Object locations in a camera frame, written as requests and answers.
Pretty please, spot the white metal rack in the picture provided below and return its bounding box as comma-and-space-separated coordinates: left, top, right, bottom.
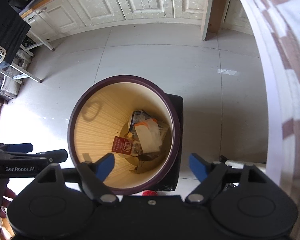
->
0, 29, 55, 84

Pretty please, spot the white cabinet row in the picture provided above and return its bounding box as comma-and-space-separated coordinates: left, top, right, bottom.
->
21, 0, 212, 41

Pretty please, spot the round maroon rim trash bin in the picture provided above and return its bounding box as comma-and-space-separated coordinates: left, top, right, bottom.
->
68, 75, 181, 195

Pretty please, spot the person's left hand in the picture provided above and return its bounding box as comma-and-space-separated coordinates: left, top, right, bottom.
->
0, 178, 17, 228

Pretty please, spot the clear orange white plastic wrapper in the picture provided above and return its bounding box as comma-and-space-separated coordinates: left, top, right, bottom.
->
132, 118, 169, 154

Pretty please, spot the checkered brown white tablecloth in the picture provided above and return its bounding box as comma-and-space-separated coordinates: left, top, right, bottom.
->
240, 0, 300, 239

